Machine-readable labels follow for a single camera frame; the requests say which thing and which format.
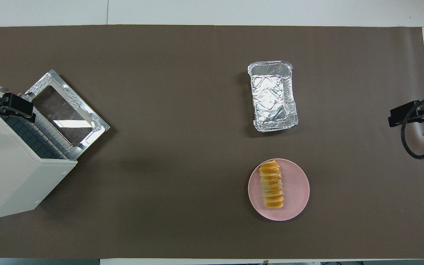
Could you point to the brown table mat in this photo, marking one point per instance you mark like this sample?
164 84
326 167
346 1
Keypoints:
182 110

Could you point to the white toaster oven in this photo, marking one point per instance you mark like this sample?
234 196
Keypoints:
9 173

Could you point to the pink round plate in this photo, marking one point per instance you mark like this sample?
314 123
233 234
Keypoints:
296 191

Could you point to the orange spiral bread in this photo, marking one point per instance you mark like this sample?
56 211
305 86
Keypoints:
272 184

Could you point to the glass oven door metal frame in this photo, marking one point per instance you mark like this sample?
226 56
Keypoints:
64 110

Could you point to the aluminium foil tray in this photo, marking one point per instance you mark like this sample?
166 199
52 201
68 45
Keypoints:
272 97

